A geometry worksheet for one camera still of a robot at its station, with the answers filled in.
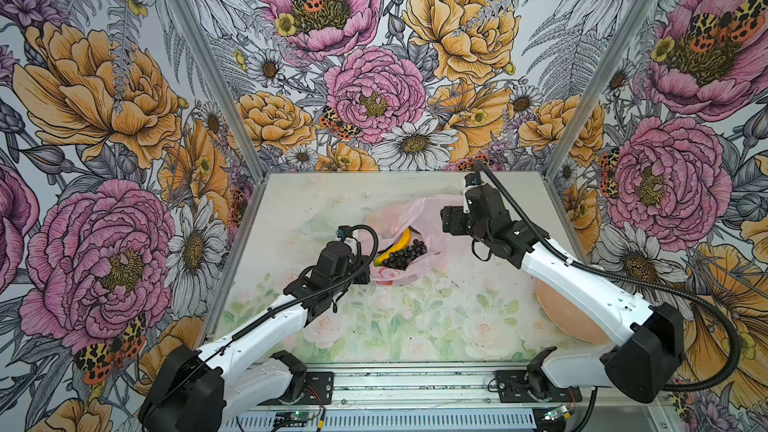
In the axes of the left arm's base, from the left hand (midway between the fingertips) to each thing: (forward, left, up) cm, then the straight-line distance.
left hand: (368, 267), depth 84 cm
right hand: (+7, -24, +11) cm, 27 cm away
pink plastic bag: (+20, -6, -3) cm, 21 cm away
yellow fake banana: (+13, -10, -8) cm, 18 cm away
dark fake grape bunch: (+5, -9, -6) cm, 12 cm away
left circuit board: (-32, +17, -11) cm, 38 cm away
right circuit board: (-33, -45, -11) cm, 57 cm away
